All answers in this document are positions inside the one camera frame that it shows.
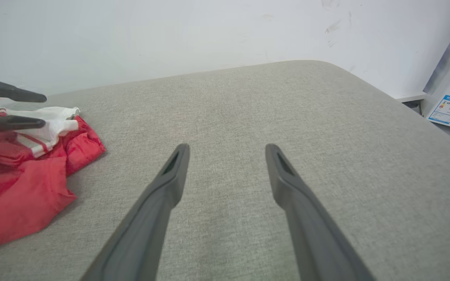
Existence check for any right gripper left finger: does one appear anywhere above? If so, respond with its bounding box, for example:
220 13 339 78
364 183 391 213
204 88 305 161
80 144 190 281

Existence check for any red and white shirt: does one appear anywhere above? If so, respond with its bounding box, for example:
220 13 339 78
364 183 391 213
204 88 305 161
0 106 106 254

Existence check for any blue energy label sticker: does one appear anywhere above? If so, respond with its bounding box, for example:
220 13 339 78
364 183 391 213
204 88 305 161
428 95 450 125

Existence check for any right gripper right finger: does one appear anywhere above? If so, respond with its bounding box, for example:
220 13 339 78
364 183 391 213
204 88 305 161
265 144 376 281

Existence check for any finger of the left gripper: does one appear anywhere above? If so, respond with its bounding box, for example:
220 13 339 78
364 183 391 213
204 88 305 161
0 116 47 135
0 75 47 103

